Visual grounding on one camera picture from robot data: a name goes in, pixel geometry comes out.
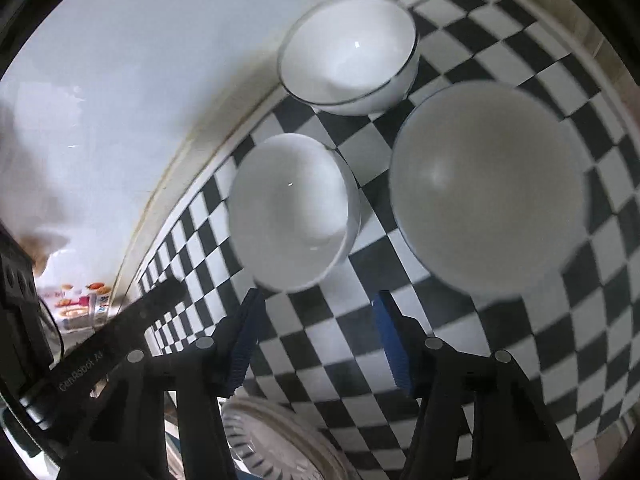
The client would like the large white bowl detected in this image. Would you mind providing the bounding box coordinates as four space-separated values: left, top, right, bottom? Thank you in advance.
388 80 589 298

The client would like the small white bowl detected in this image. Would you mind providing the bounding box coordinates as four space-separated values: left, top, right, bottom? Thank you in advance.
228 133 361 292

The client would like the white bowl with dark rim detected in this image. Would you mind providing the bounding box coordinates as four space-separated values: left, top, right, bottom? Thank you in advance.
277 0 420 116

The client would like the colourful packaging in background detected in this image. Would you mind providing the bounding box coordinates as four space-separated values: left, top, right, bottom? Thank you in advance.
39 282 112 332

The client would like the white plate with striped rim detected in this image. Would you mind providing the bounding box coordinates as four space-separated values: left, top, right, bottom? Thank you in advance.
220 396 358 479

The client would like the black camera box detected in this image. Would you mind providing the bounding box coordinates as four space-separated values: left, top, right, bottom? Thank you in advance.
1 224 53 376

